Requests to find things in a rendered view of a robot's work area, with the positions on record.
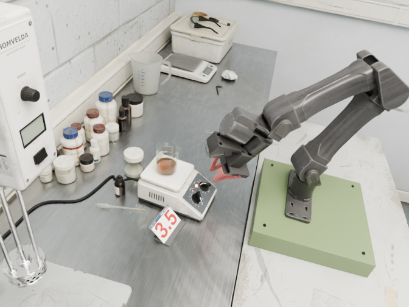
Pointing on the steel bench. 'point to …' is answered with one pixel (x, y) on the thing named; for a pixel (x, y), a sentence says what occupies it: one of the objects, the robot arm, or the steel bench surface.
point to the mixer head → (22, 102)
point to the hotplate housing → (171, 197)
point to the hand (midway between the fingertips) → (214, 174)
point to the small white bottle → (95, 150)
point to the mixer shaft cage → (21, 251)
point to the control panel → (200, 193)
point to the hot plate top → (170, 182)
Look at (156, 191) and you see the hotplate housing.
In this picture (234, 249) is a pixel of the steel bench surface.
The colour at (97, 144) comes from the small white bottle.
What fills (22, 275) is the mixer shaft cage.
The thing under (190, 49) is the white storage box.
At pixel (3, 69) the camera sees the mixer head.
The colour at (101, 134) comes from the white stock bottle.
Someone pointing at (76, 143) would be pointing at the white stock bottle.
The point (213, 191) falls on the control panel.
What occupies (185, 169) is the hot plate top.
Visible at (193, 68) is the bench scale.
